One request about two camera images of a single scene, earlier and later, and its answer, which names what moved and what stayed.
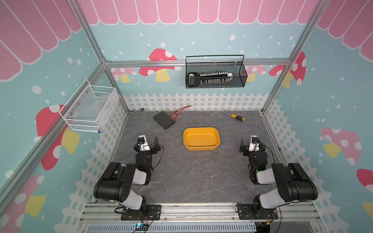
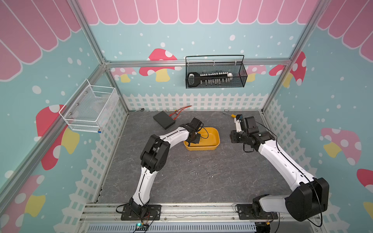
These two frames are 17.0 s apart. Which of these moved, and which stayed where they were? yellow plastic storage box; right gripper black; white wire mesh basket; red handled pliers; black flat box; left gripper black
Moved: right gripper black; left gripper black
Stayed: yellow plastic storage box; white wire mesh basket; black flat box; red handled pliers
